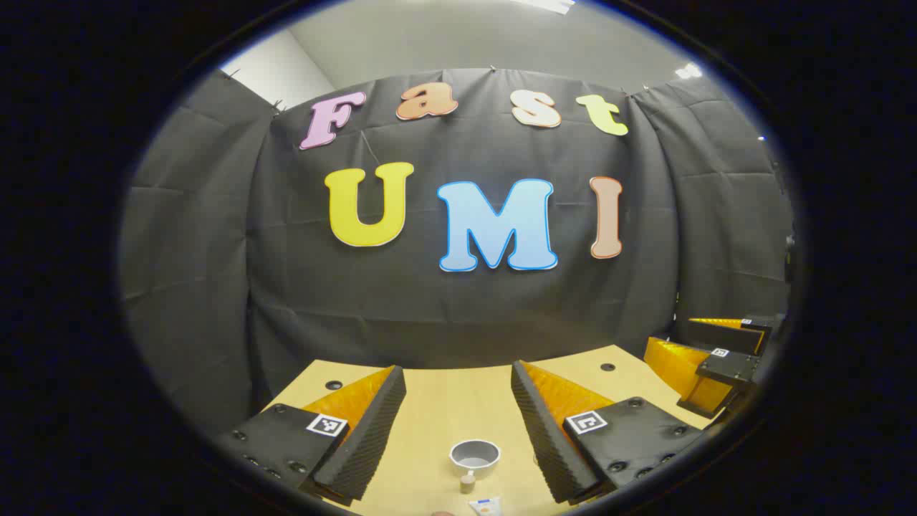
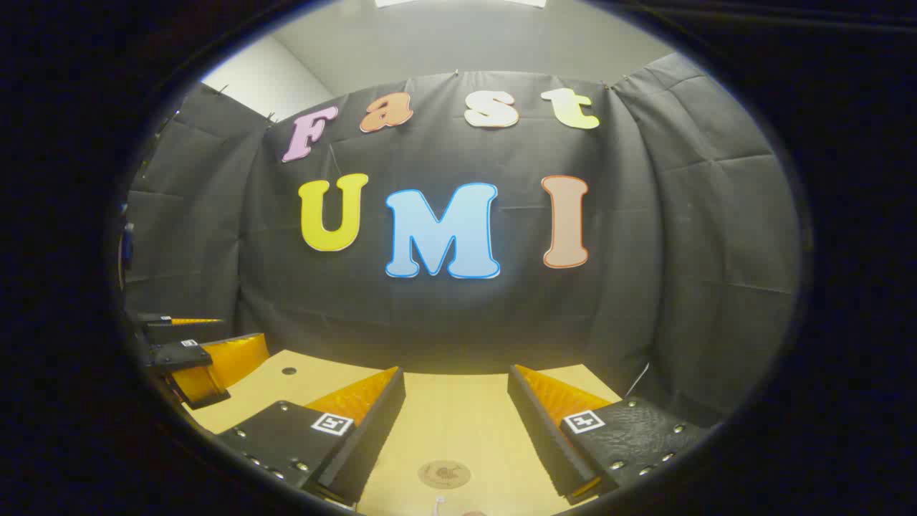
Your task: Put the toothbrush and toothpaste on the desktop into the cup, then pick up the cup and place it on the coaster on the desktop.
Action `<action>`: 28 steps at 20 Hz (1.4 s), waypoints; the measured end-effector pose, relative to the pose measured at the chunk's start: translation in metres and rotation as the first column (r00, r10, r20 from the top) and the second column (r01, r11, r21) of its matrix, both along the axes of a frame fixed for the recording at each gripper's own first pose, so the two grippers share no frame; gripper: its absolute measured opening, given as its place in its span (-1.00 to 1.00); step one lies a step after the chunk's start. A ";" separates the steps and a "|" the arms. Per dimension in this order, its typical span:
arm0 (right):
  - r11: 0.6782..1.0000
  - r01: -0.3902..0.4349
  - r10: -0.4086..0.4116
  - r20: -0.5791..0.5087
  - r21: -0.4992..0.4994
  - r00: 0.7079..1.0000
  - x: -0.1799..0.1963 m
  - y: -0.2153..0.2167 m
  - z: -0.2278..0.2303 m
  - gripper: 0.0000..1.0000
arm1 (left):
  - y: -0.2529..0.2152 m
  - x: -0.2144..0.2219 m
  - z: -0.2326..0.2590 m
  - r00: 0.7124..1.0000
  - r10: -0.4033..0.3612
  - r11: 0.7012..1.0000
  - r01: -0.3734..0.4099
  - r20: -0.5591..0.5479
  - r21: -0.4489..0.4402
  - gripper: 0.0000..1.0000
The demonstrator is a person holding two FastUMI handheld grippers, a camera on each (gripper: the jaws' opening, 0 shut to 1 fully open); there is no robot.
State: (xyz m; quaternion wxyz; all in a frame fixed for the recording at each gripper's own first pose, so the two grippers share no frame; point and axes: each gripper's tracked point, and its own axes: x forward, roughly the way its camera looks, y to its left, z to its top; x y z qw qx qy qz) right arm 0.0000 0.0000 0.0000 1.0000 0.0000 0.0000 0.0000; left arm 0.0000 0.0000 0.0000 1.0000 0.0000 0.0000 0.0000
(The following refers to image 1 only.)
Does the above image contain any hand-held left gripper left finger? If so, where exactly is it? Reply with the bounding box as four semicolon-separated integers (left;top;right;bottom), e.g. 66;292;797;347
211;364;408;508

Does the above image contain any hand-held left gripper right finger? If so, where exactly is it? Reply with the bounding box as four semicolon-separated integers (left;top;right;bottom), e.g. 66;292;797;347
510;360;706;506

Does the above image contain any white cup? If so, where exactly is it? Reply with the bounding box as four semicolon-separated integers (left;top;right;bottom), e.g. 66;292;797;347
449;439;501;495

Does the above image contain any wooden desktop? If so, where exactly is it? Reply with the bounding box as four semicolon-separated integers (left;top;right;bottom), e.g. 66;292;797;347
261;344;717;516

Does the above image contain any black backdrop cloth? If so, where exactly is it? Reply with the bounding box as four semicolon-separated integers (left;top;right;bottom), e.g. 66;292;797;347
118;68;796;438

